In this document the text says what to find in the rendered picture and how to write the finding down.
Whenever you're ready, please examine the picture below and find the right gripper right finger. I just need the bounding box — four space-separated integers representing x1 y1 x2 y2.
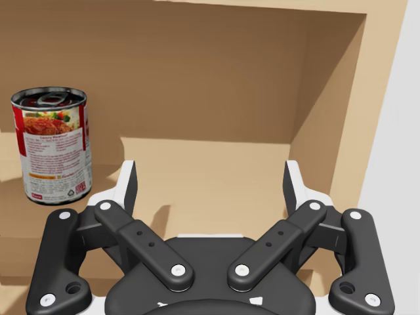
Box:
226 159 396 313

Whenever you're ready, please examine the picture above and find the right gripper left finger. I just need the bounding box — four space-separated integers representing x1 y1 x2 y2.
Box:
25 159 195 312

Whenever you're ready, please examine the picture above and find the red and white can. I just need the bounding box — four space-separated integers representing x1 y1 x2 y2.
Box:
10 87 93 206

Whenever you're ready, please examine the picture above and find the pale wooden shelf unit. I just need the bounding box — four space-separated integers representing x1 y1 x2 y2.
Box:
0 0 410 289

